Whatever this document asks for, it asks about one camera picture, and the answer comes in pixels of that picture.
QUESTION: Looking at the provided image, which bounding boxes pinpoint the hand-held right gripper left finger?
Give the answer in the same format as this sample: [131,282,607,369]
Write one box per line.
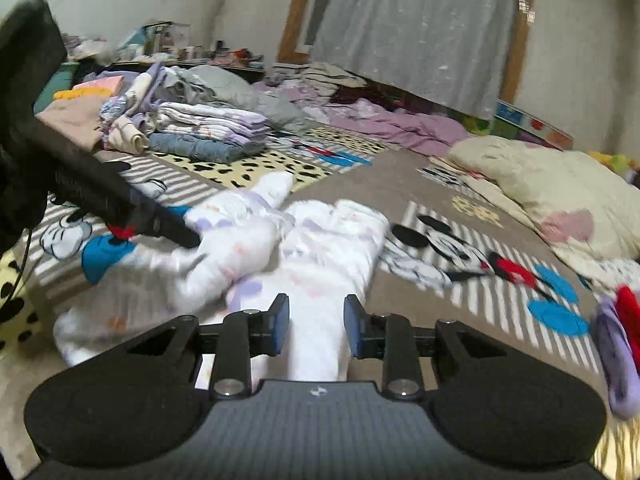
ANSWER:
[120,293,291,401]

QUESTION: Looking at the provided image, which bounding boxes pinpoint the pink folded cloth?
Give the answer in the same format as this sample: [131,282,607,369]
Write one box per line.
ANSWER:
[72,75,126,97]

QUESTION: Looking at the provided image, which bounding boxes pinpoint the colourful printed box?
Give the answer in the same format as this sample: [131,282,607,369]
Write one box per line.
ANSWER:
[494,100,574,149]

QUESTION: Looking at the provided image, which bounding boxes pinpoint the grey garment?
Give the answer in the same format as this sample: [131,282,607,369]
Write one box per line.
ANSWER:
[176,64,312,134]

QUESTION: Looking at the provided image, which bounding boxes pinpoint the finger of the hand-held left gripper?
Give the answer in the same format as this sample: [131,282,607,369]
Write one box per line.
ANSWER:
[127,194,202,249]

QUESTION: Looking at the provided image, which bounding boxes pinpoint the cream quilt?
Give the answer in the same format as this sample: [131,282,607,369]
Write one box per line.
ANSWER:
[446,135,640,283]

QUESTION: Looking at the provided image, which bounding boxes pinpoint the wooden door frame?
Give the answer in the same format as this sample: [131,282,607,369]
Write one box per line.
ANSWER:
[276,0,539,106]

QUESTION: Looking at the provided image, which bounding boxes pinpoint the teal cloth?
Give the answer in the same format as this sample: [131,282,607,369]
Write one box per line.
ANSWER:
[33,66,77,117]

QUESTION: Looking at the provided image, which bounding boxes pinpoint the grey curtain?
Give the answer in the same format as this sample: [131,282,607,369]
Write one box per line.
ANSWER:
[311,0,519,122]

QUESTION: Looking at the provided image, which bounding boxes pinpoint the dark maroon cloth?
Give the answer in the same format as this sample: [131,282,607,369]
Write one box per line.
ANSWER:
[329,84,397,107]

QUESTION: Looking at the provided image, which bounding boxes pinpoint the striped clothes pile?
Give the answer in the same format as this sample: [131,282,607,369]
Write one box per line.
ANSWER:
[299,61,369,90]

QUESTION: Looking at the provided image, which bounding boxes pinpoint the cluttered low table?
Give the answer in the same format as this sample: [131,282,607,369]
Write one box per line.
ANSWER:
[62,20,267,85]

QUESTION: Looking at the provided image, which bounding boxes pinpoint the red cloth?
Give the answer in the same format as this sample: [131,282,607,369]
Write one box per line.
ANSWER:
[614,285,640,363]

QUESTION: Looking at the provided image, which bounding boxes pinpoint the black cable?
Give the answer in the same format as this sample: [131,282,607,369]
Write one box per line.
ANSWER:
[0,227,32,313]

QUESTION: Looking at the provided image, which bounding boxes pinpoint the white purple-print garment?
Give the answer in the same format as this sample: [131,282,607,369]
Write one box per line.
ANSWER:
[52,172,391,383]

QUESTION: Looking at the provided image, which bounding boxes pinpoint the pile of small pale clothes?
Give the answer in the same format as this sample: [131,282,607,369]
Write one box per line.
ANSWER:
[99,62,168,155]

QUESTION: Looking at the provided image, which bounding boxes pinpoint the cartoon mouse printed blanket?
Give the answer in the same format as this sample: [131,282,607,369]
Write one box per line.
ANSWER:
[0,125,640,480]

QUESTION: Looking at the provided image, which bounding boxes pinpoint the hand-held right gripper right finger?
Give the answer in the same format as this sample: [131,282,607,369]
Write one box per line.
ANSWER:
[343,294,507,401]

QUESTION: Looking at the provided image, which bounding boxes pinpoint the beige folded cloth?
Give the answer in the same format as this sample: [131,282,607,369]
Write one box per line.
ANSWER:
[35,96,109,154]

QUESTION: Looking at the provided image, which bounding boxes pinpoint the yellow cloth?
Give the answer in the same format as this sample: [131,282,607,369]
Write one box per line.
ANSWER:
[52,86,114,102]

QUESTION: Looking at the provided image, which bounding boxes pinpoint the purple blanket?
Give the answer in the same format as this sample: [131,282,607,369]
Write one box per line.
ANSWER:
[252,81,472,159]

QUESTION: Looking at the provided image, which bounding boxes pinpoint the lilac cloth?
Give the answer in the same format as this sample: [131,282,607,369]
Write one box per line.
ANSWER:
[594,295,640,420]

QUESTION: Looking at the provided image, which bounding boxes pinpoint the yellow-green plush toy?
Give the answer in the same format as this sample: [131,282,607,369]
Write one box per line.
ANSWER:
[589,151,639,177]

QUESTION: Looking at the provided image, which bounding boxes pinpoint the folded blue jeans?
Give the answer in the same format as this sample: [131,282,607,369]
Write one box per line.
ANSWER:
[147,132,269,164]

